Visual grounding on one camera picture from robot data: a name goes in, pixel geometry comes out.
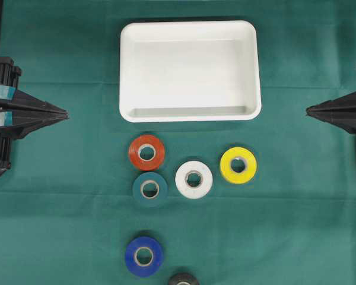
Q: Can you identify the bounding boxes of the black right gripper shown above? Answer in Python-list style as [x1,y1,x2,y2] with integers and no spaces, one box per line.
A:
[0,56,70,170]

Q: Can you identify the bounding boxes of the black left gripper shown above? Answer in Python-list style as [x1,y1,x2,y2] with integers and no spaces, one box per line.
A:
[306,91,356,134]

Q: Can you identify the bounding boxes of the yellow tape roll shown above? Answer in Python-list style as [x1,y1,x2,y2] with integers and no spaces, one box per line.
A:
[220,147,258,184]

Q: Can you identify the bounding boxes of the green tape roll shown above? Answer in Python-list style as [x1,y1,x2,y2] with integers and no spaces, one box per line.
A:
[132,172,169,208]

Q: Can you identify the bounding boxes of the red tape roll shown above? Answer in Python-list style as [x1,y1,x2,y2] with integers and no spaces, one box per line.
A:
[128,135,166,171]

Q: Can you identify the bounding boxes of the white tape roll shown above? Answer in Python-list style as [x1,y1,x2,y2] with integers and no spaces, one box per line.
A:
[175,161,213,200]

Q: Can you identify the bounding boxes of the blue tape roll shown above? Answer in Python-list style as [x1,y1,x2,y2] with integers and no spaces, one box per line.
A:
[125,236,164,277]

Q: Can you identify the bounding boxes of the black tape roll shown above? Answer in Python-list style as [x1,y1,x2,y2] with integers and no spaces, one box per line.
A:
[167,273,199,285]

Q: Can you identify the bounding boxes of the white plastic tray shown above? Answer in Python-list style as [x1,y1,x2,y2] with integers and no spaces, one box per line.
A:
[119,20,262,123]

